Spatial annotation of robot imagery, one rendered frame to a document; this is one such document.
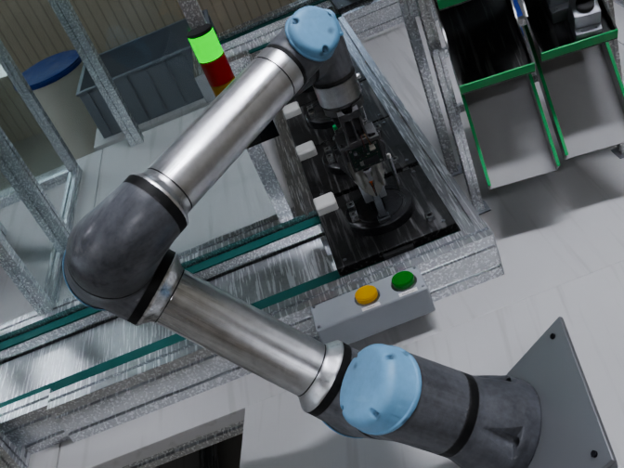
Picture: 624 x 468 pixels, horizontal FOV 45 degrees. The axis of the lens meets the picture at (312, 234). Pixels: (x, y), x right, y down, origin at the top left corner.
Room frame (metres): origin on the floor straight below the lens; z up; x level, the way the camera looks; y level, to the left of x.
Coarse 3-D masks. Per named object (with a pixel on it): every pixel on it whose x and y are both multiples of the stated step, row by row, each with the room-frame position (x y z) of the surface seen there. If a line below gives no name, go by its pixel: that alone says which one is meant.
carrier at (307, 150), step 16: (336, 128) 1.55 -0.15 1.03; (384, 128) 1.57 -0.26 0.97; (304, 144) 1.63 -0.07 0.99; (320, 144) 1.63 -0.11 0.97; (384, 144) 1.50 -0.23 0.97; (400, 144) 1.47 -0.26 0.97; (304, 160) 1.59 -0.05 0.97; (320, 160) 1.56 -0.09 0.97; (336, 160) 1.49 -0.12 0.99; (384, 160) 1.44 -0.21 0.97; (400, 160) 1.41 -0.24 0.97; (416, 160) 1.39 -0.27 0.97; (320, 176) 1.49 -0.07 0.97; (336, 176) 1.46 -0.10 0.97; (384, 176) 1.39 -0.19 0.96; (320, 192) 1.42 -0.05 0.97; (336, 192) 1.40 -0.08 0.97
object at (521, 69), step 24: (432, 0) 1.35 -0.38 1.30; (480, 0) 1.33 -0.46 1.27; (504, 0) 1.30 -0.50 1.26; (456, 24) 1.30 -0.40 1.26; (480, 24) 1.28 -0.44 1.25; (504, 24) 1.25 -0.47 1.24; (456, 48) 1.26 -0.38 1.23; (480, 48) 1.23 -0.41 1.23; (504, 48) 1.21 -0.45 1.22; (528, 48) 1.16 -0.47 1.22; (456, 72) 1.19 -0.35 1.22; (480, 72) 1.19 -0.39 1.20; (504, 72) 1.15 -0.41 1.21; (528, 72) 1.15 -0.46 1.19
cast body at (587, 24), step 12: (576, 0) 1.17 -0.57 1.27; (588, 0) 1.15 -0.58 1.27; (576, 12) 1.15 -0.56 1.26; (588, 12) 1.14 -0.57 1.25; (600, 12) 1.13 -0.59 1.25; (576, 24) 1.15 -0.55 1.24; (588, 24) 1.14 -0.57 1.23; (600, 24) 1.14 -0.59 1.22; (576, 36) 1.15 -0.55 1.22; (588, 36) 1.14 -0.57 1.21
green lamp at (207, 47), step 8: (208, 32) 1.36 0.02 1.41; (192, 40) 1.37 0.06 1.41; (200, 40) 1.36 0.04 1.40; (208, 40) 1.36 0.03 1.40; (216, 40) 1.37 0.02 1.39; (200, 48) 1.36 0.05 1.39; (208, 48) 1.36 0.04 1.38; (216, 48) 1.36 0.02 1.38; (200, 56) 1.37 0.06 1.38; (208, 56) 1.36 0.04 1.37; (216, 56) 1.36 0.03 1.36
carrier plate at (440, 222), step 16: (400, 176) 1.35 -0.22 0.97; (416, 176) 1.33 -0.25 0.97; (352, 192) 1.37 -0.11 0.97; (416, 192) 1.27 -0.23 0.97; (432, 192) 1.25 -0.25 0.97; (416, 208) 1.22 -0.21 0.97; (432, 208) 1.20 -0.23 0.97; (336, 224) 1.28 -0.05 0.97; (416, 224) 1.17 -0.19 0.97; (432, 224) 1.15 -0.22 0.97; (448, 224) 1.13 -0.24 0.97; (336, 240) 1.23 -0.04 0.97; (352, 240) 1.21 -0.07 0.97; (368, 240) 1.19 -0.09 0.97; (384, 240) 1.16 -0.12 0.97; (400, 240) 1.14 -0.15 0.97; (416, 240) 1.13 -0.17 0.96; (336, 256) 1.18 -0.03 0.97; (352, 256) 1.16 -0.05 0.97; (368, 256) 1.14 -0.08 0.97
